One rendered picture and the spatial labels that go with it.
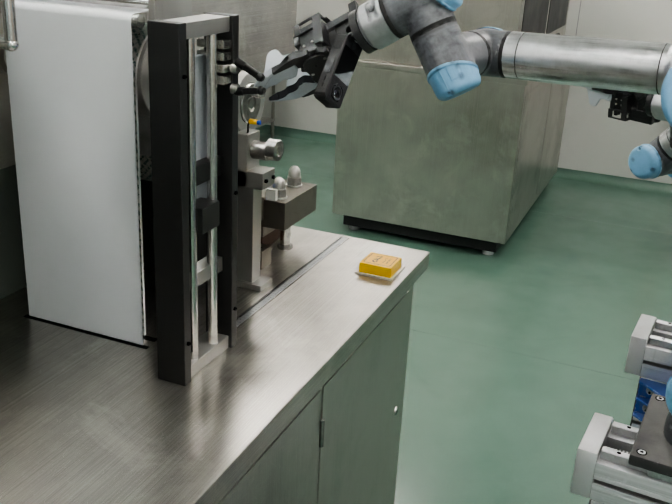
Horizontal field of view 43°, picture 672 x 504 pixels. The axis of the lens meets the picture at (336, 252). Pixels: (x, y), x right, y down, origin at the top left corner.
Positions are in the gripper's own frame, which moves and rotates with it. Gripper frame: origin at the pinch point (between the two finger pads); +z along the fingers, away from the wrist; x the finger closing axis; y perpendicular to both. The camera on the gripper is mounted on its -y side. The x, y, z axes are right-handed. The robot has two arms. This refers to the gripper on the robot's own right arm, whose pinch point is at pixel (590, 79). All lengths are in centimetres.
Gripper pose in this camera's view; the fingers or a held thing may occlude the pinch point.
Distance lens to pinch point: 226.3
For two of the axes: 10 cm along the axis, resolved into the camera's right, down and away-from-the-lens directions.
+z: -5.9, -3.2, 7.4
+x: 8.0, -3.0, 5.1
